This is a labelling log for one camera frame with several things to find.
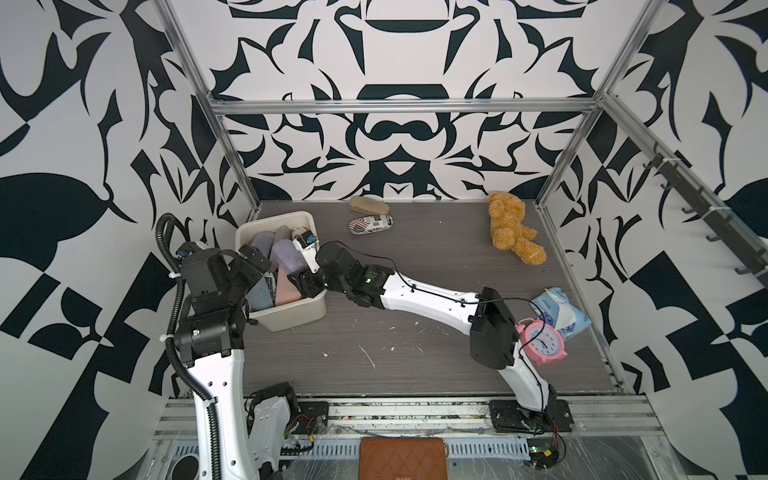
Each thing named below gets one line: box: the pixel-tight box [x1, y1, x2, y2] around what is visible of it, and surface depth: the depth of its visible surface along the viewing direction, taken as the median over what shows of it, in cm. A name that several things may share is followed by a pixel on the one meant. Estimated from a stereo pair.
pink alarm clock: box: [515, 318, 568, 366], surface depth 85 cm
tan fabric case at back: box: [349, 195, 390, 216], surface depth 119 cm
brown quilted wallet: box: [358, 437, 449, 480], surface depth 69 cm
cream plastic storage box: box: [235, 210, 327, 332], surface depth 82 cm
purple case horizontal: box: [250, 231, 276, 259], surface depth 93 cm
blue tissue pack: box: [534, 287, 592, 339], surface depth 87 cm
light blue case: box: [246, 276, 273, 311], surface depth 81 cm
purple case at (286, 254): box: [270, 239, 309, 275], surface depth 76 cm
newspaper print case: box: [348, 214, 394, 235], surface depth 113 cm
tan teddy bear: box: [487, 191, 547, 265], surface depth 104 cm
